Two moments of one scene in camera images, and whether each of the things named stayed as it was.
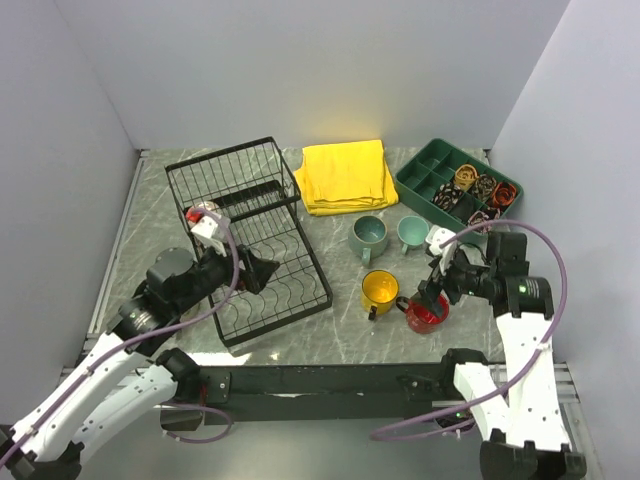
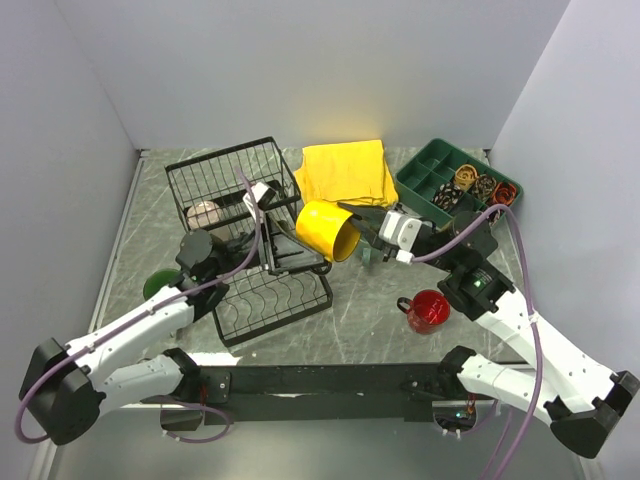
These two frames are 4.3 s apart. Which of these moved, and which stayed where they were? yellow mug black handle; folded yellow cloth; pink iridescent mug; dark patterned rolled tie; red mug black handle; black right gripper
Moved: black right gripper; yellow mug black handle
Stayed: red mug black handle; dark patterned rolled tie; folded yellow cloth; pink iridescent mug
